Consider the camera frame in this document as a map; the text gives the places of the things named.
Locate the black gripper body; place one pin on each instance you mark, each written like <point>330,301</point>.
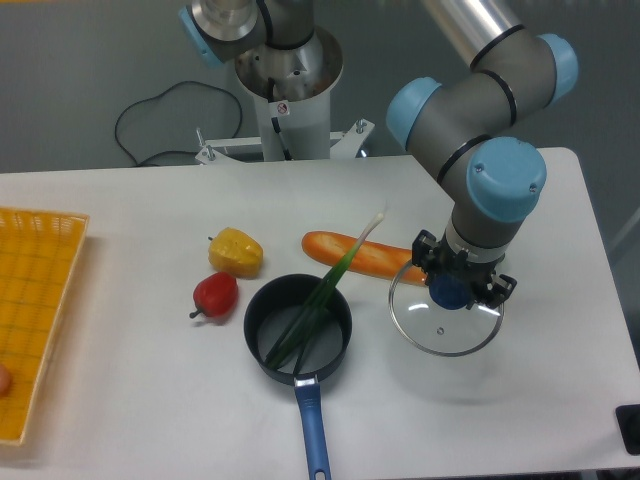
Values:
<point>455,276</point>

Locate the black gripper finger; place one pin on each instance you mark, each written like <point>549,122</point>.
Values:
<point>498,290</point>
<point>423,253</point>

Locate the glass pot lid blue knob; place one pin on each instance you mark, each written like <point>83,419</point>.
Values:
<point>433,329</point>

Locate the dark saucepan blue handle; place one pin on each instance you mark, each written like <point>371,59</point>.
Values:
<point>267,315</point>

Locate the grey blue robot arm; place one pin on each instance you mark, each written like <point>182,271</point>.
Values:
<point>456,133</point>

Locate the orange baguette bread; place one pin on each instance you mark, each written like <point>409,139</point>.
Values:
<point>372,259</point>

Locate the green onion stalk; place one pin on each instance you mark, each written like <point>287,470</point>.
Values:
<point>325,285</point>

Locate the black table corner device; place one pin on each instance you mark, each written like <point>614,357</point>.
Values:
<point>628,418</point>

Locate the yellow bell pepper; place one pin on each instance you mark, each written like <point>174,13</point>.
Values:
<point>234,252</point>

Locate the red bell pepper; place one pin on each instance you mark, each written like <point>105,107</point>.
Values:
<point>215,296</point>

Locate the yellow woven basket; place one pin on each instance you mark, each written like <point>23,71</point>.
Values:
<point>39,253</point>

